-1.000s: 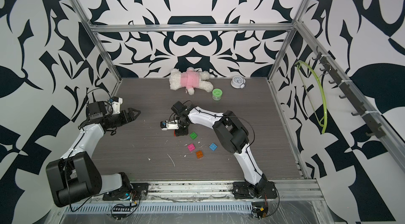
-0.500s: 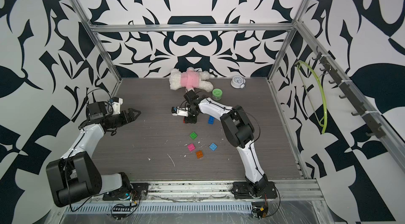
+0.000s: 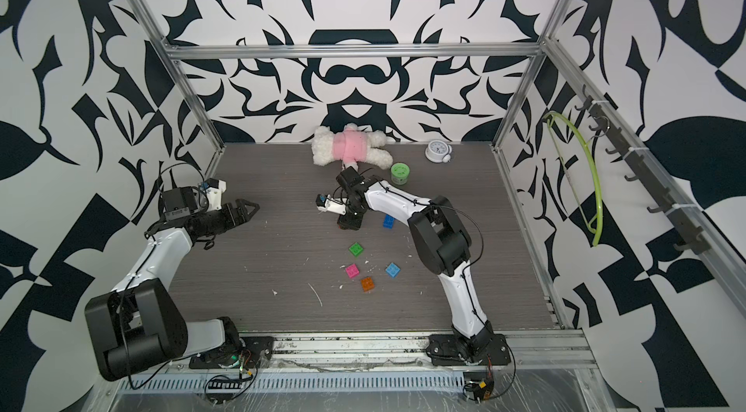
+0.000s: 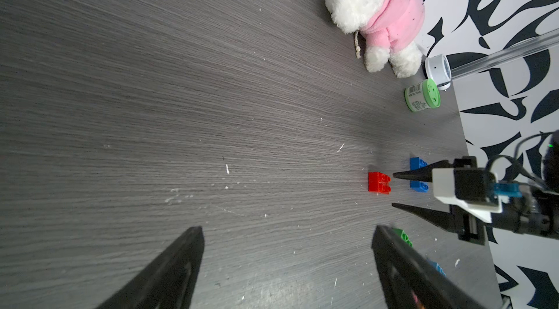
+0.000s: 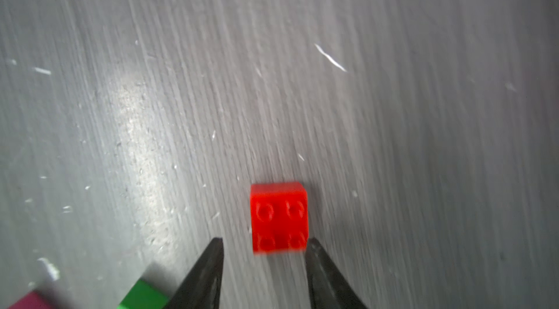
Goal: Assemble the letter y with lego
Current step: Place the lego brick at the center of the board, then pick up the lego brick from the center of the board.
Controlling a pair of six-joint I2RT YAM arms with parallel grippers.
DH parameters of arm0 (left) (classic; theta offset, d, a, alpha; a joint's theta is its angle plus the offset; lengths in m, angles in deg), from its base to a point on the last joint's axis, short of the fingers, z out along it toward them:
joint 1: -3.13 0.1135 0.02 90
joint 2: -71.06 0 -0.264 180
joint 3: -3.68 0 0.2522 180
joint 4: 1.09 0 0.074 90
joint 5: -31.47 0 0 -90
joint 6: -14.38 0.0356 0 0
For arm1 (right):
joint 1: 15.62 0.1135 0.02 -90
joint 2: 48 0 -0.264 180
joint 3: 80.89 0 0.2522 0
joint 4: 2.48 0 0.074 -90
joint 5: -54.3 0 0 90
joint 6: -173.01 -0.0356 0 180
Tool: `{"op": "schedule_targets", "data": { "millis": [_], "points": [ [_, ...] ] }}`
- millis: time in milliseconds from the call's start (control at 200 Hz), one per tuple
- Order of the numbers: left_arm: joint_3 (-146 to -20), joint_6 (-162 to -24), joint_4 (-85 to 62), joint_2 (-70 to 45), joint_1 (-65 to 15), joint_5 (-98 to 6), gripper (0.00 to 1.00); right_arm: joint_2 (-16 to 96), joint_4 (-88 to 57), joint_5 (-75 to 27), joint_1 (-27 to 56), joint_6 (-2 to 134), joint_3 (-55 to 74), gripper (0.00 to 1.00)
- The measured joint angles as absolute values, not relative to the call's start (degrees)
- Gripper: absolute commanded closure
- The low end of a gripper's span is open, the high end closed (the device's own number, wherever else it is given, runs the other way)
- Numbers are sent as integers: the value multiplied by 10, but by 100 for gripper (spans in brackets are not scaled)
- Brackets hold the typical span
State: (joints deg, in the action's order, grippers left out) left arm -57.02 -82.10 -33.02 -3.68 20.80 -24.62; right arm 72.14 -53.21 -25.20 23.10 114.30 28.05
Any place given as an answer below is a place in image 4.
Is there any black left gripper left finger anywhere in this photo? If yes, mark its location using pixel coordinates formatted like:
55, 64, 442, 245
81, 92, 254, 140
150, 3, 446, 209
98, 226, 205, 308

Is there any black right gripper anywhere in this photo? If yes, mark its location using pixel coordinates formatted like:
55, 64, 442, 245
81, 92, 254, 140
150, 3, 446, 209
392, 156, 486, 246

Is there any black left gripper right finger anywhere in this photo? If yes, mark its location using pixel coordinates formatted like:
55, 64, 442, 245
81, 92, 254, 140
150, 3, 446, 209
371, 225, 483, 309

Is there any light blue lego brick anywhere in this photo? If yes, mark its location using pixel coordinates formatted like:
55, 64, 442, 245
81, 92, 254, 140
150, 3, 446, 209
428, 259, 446, 276

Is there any dark blue lego brick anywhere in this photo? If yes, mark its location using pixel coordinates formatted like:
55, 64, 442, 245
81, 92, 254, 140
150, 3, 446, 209
409, 157, 429, 193

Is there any green lego brick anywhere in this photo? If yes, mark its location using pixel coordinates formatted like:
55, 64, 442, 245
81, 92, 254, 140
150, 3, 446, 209
392, 228, 413, 247

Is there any red lego brick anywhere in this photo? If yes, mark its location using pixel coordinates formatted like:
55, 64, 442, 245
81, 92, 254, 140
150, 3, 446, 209
368, 172, 392, 195

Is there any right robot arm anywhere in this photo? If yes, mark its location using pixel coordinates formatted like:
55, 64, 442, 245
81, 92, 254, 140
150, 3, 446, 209
393, 131, 558, 245

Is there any white small alarm clock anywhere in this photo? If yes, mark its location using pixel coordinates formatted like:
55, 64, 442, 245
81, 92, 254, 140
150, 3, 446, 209
424, 54, 452, 91

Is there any white plush toy pink shirt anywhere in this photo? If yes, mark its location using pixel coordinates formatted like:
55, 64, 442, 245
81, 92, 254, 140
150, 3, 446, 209
325, 0, 425, 78

